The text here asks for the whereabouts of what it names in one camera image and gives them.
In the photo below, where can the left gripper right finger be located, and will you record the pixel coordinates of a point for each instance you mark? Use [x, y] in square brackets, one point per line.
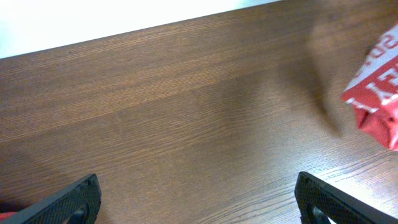
[320, 202]

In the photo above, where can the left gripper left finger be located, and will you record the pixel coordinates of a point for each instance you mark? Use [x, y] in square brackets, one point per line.
[79, 202]

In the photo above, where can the red t-shirt white print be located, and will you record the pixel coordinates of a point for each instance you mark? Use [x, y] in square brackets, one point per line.
[373, 91]

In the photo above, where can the red crumpled t-shirt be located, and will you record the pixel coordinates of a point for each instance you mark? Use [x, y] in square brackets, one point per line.
[4, 216]

